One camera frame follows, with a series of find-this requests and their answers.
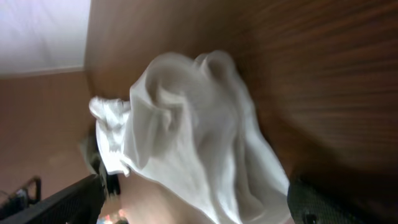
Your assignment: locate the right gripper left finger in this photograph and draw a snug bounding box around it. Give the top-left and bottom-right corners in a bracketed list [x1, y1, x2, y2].
[1, 175, 105, 224]

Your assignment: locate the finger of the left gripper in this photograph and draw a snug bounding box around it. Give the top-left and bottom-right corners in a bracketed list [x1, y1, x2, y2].
[1, 176, 42, 218]

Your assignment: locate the folded grey garment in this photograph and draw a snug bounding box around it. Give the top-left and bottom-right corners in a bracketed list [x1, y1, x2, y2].
[79, 135, 107, 187]

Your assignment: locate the white printed t-shirt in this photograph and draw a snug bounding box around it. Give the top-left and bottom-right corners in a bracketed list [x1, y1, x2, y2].
[89, 50, 290, 223]

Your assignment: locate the folded black garment left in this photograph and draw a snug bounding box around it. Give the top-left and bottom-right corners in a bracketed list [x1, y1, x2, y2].
[99, 161, 121, 197]

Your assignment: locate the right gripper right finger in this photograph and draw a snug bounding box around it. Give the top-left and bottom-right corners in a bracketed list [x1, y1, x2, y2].
[287, 179, 365, 224]

